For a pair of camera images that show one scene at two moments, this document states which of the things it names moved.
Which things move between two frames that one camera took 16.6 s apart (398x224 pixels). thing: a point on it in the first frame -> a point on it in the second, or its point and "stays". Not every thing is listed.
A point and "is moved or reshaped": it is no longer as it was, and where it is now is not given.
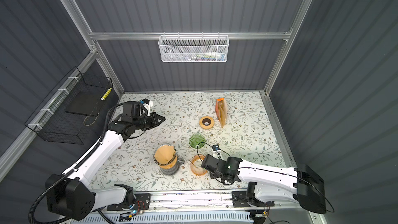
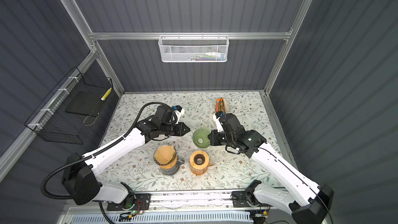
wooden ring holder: [207, 122] -> [199, 159]
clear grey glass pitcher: [173, 170] stays
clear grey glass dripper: [165, 155] stays
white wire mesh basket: [193, 49] stays
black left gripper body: [142, 123] -> [172, 129]
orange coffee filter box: [221, 110] stays
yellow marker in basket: [103, 97] stays
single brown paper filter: [165, 156] stays
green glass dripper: [195, 139] is moved or reshaped
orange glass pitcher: [196, 163] stays
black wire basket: [66, 115] stays
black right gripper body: [214, 175] -> [217, 138]
